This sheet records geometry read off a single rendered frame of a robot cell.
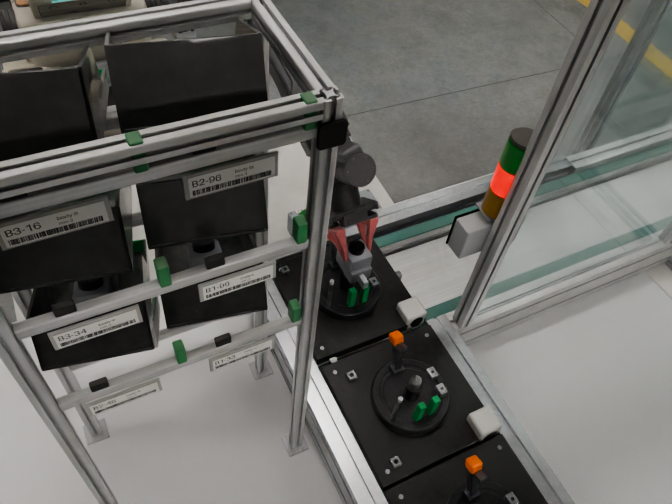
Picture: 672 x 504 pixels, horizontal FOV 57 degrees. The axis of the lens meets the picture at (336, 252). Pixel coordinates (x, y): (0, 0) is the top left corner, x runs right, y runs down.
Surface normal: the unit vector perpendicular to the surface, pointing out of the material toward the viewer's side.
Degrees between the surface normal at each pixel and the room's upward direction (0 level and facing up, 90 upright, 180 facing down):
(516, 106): 0
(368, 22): 0
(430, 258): 0
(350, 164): 54
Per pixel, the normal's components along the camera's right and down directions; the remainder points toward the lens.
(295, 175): 0.09, -0.62
